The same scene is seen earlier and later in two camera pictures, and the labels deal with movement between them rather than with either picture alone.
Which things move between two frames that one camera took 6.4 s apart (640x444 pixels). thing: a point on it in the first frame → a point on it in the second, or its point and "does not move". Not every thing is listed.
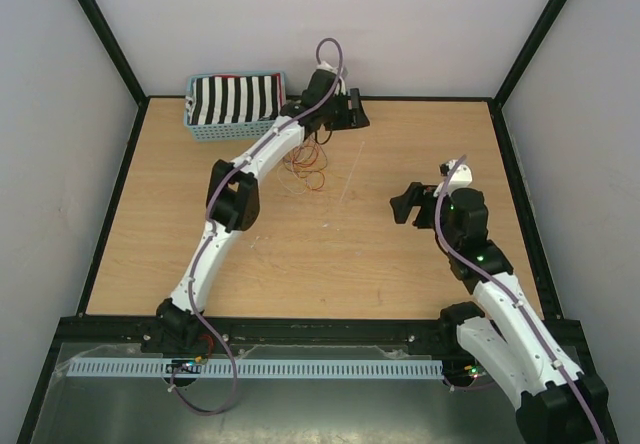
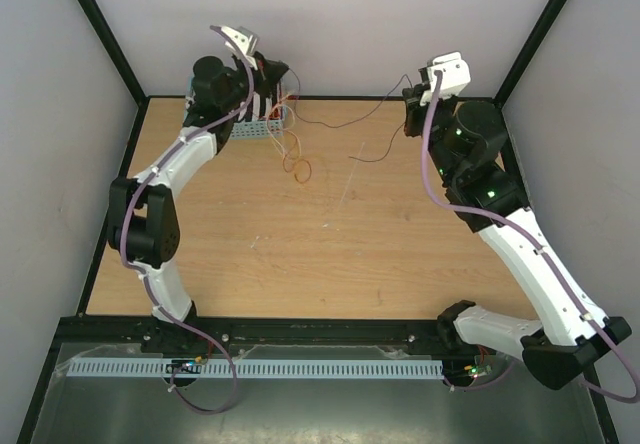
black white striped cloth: x=233 y=99 does not move
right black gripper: x=422 y=195 → x=414 y=108
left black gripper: x=352 y=118 → x=268 y=74
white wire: x=278 y=176 → x=280 y=105
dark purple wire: x=325 y=159 → x=355 y=121
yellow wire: x=317 y=169 → x=294 y=168
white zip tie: x=351 y=173 does not move
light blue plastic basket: x=229 y=131 does not move
